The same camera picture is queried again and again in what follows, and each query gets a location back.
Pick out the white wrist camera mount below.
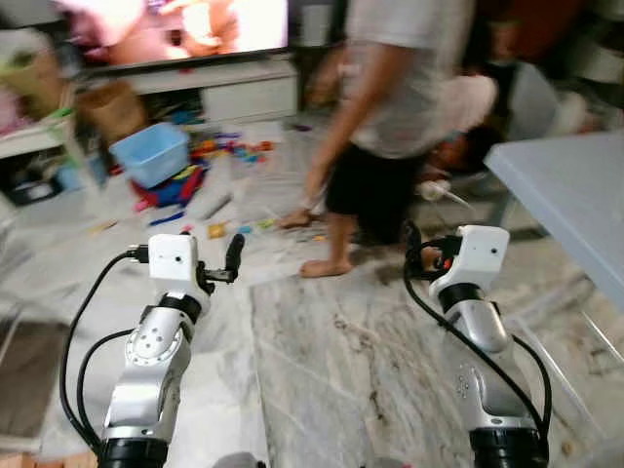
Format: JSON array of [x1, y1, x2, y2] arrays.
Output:
[[444, 226, 511, 293], [148, 234, 201, 293]]

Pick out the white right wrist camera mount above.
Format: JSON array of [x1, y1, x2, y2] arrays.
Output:
[[444, 226, 511, 293]]

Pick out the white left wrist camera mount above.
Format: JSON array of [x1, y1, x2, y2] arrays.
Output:
[[148, 234, 201, 293]]

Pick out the grey left robot leg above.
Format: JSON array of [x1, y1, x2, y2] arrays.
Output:
[[210, 450, 269, 468]]

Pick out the person in grey shirt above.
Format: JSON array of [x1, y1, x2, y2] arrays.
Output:
[[278, 0, 503, 279]]

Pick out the flat screen television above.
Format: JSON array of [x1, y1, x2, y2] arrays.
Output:
[[54, 0, 291, 65]]

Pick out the child in pink top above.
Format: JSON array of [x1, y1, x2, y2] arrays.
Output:
[[429, 76, 500, 178]]

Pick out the brown paper bag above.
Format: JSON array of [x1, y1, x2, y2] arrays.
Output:
[[76, 80, 147, 143]]

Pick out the red and blue toy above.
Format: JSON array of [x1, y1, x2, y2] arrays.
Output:
[[132, 166, 206, 209]]

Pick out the brown cardboard box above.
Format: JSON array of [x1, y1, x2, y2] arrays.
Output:
[[0, 451, 97, 468]]

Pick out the blue plastic bin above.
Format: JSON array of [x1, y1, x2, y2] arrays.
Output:
[[109, 122, 191, 188]]

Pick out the grey blue table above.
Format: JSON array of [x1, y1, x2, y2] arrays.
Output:
[[485, 132, 624, 308]]

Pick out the white television cabinet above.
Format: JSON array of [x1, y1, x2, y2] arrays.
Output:
[[0, 54, 298, 159]]

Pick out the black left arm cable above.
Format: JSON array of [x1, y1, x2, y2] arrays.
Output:
[[58, 249, 152, 454]]

